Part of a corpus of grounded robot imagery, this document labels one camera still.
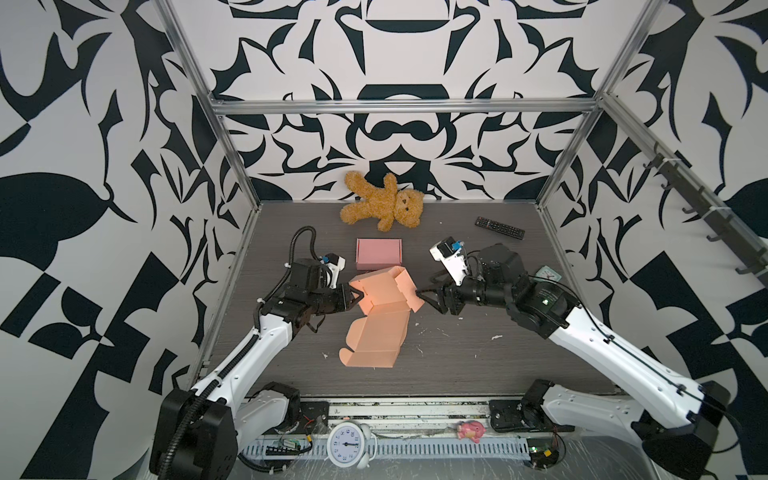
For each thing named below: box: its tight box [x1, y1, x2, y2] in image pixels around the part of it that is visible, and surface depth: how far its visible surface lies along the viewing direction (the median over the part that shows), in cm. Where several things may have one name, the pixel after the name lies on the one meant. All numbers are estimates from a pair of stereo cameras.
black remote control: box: [475, 216, 526, 241], surface depth 114 cm
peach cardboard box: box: [339, 266, 425, 369], surface depth 76 cm
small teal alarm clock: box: [535, 265, 562, 282], surface depth 101 cm
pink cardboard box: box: [356, 238, 403, 271], surface depth 104 cm
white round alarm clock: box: [324, 421, 377, 470], surface depth 70 cm
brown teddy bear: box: [340, 171, 425, 232], surface depth 113 cm
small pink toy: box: [457, 420, 487, 444], surface depth 72 cm
